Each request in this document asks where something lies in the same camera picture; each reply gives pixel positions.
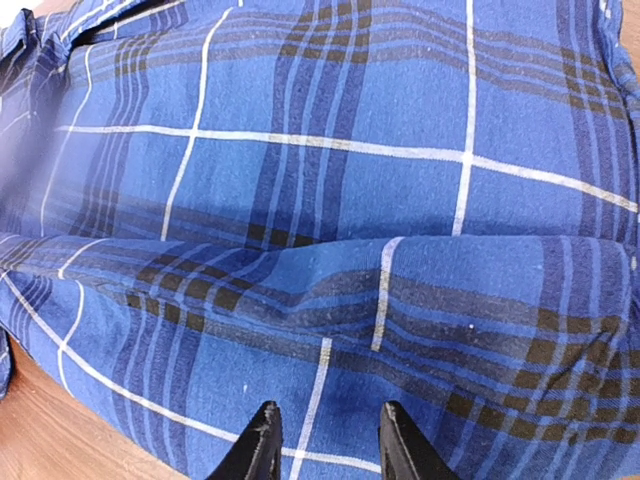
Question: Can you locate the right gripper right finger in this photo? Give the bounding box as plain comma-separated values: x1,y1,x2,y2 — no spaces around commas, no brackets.
378,401,455,480

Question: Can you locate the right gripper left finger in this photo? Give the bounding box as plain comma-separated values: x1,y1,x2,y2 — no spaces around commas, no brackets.
207,401,283,480

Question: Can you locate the blue plaid long sleeve shirt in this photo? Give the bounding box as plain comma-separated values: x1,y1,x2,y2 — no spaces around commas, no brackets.
1,1,639,479

